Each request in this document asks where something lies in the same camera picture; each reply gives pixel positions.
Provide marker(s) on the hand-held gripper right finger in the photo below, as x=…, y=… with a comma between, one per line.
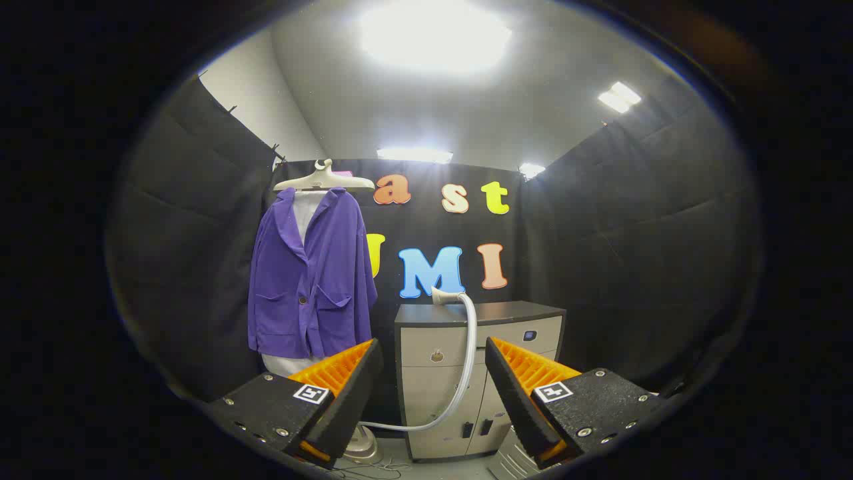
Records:
x=516, y=400

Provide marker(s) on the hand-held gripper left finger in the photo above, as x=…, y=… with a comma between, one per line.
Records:
x=346, y=400

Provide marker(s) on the garment steamer base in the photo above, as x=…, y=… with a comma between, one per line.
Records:
x=363, y=450

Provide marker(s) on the purple button jacket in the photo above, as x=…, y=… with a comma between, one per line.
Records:
x=293, y=280

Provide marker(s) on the white padded garment form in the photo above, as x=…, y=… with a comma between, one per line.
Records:
x=303, y=210

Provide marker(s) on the white clothes hanger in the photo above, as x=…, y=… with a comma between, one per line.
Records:
x=323, y=178

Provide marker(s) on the white ribbed appliance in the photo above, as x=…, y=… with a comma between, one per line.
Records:
x=513, y=463

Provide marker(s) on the grey cabinet with black top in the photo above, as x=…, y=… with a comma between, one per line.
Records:
x=426, y=393

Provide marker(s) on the large ceiling light panel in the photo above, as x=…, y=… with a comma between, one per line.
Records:
x=433, y=33

